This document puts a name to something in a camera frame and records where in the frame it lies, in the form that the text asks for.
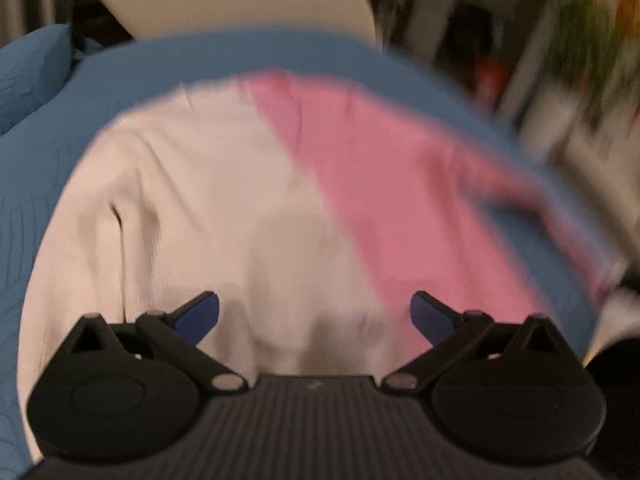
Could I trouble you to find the blue quilted pillow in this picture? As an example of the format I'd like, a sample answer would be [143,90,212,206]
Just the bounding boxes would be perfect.
[0,23,77,137]

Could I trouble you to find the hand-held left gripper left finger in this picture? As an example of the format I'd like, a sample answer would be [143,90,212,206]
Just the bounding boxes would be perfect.
[66,290,250,394]

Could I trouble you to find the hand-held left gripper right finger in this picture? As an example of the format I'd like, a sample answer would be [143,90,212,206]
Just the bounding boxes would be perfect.
[382,290,569,393]

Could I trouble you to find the white and pink sweater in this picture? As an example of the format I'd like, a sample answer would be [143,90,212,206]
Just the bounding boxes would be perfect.
[17,67,627,466]

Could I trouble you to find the blue quilted bed blanket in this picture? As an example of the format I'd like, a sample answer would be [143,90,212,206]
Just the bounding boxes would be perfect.
[0,29,610,480]

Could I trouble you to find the green plant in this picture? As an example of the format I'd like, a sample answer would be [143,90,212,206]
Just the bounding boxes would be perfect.
[544,0,628,128]

